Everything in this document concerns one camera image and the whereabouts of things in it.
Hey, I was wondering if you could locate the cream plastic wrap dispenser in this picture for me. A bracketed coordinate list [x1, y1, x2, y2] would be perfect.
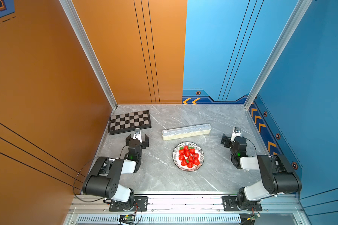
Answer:
[161, 124, 212, 141]

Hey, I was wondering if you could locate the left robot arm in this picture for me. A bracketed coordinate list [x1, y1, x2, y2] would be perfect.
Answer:
[83, 135, 149, 211]

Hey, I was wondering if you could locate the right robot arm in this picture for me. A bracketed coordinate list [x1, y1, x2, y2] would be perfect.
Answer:
[221, 135, 302, 211]

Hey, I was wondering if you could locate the striped ceramic plate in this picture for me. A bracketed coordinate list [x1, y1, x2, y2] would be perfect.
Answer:
[172, 141, 205, 173]

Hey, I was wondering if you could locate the black white chessboard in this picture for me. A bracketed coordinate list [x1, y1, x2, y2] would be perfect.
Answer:
[109, 110, 152, 135]

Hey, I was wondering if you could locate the red strawberries pile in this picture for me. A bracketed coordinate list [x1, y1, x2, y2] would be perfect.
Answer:
[178, 145, 201, 169]

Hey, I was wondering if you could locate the right circuit board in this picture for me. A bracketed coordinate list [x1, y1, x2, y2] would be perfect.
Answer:
[242, 213, 261, 225]

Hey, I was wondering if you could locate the circuit board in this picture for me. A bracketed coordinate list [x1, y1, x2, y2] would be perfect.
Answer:
[118, 214, 136, 225]
[242, 213, 261, 225]

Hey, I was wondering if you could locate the left circuit board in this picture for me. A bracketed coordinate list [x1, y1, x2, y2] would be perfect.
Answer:
[118, 214, 136, 225]

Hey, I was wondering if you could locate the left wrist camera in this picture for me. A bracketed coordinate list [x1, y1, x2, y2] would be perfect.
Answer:
[133, 128, 142, 142]

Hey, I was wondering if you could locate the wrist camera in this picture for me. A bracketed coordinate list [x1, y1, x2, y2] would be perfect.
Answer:
[231, 127, 242, 142]
[133, 128, 142, 142]

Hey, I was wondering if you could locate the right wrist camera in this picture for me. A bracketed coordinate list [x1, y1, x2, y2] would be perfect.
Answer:
[231, 127, 242, 142]

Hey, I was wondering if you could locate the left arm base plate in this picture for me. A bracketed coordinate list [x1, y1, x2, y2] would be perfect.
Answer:
[109, 196, 148, 212]

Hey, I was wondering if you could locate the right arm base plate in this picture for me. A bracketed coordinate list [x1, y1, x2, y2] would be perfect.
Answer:
[222, 196, 263, 212]

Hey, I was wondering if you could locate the aluminium front rail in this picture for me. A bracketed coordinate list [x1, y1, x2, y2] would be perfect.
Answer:
[64, 192, 310, 225]

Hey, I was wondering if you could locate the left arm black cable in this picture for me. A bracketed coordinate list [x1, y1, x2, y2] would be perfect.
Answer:
[73, 158, 106, 203]

